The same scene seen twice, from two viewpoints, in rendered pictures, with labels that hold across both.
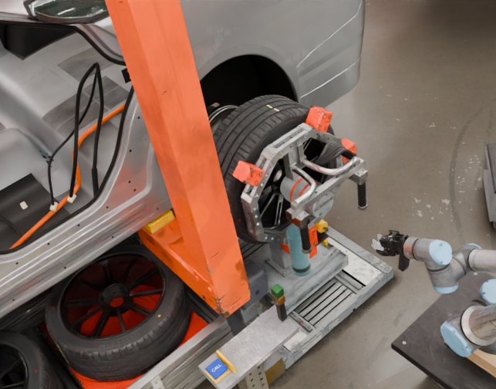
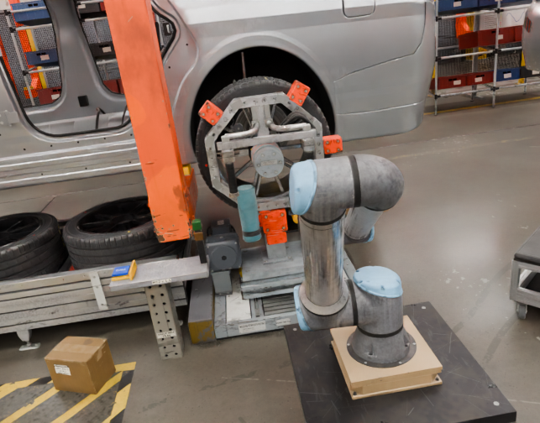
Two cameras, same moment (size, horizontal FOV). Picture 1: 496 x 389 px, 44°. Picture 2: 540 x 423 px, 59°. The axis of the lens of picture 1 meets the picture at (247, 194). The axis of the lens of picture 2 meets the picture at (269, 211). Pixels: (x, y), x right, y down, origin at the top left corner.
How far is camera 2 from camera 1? 177 cm
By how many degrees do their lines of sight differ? 32
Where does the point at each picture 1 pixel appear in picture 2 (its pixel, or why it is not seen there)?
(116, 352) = (82, 241)
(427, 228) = (444, 293)
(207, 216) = (144, 117)
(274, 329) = (190, 267)
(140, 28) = not seen: outside the picture
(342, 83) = (390, 121)
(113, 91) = not seen: hidden behind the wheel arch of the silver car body
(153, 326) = (118, 235)
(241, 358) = (146, 274)
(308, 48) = (350, 67)
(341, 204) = (381, 254)
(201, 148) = (139, 44)
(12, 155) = not seen: hidden behind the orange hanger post
